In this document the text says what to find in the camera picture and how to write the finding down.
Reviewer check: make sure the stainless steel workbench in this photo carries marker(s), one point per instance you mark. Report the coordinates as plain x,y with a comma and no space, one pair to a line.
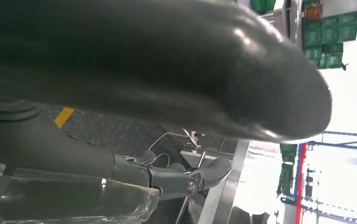
225,191

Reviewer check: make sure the green hanging bag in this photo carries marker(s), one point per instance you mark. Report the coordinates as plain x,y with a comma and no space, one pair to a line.
287,173

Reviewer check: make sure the green cardboard carton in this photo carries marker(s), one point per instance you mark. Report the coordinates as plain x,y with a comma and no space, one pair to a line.
330,29
348,28
312,34
334,60
313,55

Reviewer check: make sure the brown cardboard carton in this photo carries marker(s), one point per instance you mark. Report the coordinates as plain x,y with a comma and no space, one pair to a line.
313,13

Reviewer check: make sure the blue steel shelf rack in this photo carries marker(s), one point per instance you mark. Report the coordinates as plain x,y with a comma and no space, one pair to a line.
342,145

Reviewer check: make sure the stainless steel table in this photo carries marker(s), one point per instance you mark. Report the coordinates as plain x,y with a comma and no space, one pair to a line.
280,18

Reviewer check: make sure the yellow floor tape square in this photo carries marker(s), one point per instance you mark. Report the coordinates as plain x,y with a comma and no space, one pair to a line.
64,117

